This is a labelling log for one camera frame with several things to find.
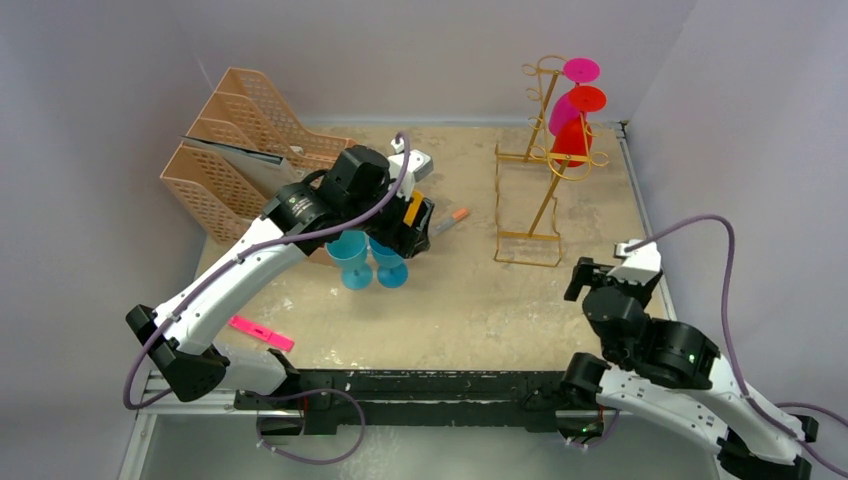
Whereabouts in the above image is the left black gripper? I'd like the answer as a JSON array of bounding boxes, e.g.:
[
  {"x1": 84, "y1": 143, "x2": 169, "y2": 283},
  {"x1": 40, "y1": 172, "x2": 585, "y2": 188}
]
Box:
[{"x1": 345, "y1": 174, "x2": 432, "y2": 257}]

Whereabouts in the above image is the blue wine glass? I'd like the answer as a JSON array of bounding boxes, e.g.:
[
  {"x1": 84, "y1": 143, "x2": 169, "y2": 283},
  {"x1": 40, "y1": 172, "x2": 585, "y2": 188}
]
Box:
[
  {"x1": 369, "y1": 238, "x2": 408, "y2": 288},
  {"x1": 325, "y1": 230, "x2": 373, "y2": 290}
]

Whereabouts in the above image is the yellow wine glass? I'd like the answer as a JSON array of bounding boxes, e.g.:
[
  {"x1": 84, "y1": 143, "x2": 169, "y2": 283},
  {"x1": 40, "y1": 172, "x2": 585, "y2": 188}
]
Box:
[{"x1": 403, "y1": 190, "x2": 424, "y2": 227}]

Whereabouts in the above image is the blue wine glass front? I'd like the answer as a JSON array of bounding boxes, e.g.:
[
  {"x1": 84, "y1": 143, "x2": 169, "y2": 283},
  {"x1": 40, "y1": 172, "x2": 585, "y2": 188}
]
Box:
[{"x1": 325, "y1": 230, "x2": 373, "y2": 290}]

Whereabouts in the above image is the red wine glass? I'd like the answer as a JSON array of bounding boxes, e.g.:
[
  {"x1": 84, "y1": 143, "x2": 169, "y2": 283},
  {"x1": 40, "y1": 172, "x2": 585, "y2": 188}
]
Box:
[{"x1": 548, "y1": 85, "x2": 607, "y2": 156}]

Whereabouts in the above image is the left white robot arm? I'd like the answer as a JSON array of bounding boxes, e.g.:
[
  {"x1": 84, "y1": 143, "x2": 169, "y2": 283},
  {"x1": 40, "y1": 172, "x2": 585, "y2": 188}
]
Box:
[{"x1": 126, "y1": 137, "x2": 434, "y2": 409}]

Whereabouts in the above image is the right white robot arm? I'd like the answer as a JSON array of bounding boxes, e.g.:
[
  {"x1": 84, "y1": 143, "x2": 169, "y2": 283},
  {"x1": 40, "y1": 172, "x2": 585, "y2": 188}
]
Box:
[{"x1": 561, "y1": 257, "x2": 818, "y2": 479}]

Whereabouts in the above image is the magenta wine glass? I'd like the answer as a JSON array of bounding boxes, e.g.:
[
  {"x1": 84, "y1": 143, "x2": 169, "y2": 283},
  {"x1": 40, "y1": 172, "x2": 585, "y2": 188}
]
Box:
[{"x1": 548, "y1": 56, "x2": 602, "y2": 137}]

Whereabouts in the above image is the grey orange highlighter marker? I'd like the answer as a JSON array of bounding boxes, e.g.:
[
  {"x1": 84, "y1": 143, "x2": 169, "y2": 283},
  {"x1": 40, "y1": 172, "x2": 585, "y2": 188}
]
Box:
[{"x1": 430, "y1": 208, "x2": 469, "y2": 237}]

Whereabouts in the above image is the grey folder in organizer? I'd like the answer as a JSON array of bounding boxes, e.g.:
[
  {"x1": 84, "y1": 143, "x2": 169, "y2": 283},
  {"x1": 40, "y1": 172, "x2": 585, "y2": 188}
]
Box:
[{"x1": 182, "y1": 135, "x2": 304, "y2": 197}]

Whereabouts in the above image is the pink plastic clip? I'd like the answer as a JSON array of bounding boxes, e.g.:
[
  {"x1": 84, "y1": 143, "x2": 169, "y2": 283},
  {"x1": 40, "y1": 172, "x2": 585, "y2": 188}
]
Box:
[{"x1": 228, "y1": 315, "x2": 295, "y2": 352}]

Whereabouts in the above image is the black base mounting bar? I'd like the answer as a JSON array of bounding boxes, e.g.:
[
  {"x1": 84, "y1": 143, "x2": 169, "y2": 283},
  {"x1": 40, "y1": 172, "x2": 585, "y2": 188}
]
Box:
[{"x1": 233, "y1": 369, "x2": 627, "y2": 436}]

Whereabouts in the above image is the orange plastic file organizer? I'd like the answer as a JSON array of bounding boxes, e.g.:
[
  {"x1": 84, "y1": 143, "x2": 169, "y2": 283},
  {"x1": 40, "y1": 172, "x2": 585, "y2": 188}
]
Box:
[{"x1": 160, "y1": 67, "x2": 356, "y2": 245}]

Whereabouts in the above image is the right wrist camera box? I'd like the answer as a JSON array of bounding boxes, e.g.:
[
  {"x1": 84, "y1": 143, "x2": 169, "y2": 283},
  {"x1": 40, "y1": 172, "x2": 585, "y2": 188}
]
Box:
[{"x1": 608, "y1": 239, "x2": 661, "y2": 284}]

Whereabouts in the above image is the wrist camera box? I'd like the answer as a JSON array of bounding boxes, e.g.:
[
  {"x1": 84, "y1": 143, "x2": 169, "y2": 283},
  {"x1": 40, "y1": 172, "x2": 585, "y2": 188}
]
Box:
[
  {"x1": 387, "y1": 138, "x2": 434, "y2": 198},
  {"x1": 608, "y1": 239, "x2": 661, "y2": 284}
]

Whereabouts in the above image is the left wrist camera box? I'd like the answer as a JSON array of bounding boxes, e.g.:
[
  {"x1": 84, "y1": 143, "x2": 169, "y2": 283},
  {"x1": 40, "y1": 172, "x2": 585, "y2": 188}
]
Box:
[{"x1": 387, "y1": 138, "x2": 434, "y2": 198}]

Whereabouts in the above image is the gold wire glass rack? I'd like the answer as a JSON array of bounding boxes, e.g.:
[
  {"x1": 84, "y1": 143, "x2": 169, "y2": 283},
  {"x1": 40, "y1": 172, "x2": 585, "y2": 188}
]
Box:
[{"x1": 493, "y1": 55, "x2": 610, "y2": 268}]

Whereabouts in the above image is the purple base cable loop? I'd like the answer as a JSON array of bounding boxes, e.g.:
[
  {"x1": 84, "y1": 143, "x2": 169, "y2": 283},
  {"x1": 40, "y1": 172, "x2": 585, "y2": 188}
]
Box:
[{"x1": 255, "y1": 387, "x2": 368, "y2": 465}]

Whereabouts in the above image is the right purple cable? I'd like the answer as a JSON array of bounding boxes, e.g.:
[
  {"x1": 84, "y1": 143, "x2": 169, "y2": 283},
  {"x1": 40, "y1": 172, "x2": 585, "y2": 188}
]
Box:
[{"x1": 625, "y1": 214, "x2": 848, "y2": 478}]

